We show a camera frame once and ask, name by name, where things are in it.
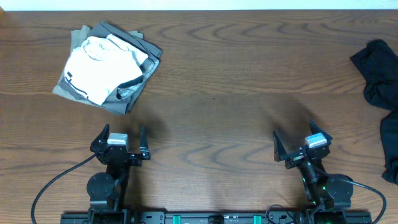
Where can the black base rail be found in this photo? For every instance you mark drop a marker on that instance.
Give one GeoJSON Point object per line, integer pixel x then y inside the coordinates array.
{"type": "Point", "coordinates": [272, 216]}

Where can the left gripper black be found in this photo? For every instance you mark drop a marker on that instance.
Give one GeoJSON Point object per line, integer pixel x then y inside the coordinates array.
{"type": "Point", "coordinates": [144, 155]}

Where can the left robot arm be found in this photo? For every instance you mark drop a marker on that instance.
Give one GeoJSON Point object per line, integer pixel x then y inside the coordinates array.
{"type": "Point", "coordinates": [107, 189]}

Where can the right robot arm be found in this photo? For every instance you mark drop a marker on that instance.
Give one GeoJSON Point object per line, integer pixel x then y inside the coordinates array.
{"type": "Point", "coordinates": [328, 191]}

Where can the dark grey folded garment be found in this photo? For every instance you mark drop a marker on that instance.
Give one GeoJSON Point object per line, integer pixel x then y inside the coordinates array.
{"type": "Point", "coordinates": [122, 99]}

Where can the black polo shirt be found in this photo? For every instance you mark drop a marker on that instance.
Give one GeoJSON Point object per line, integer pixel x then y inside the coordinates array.
{"type": "Point", "coordinates": [377, 63]}

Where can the white folded shirt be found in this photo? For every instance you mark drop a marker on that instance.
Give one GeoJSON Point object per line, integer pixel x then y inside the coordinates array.
{"type": "Point", "coordinates": [100, 65]}

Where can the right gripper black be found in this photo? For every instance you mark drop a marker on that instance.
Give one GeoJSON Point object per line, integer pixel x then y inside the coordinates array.
{"type": "Point", "coordinates": [281, 155]}

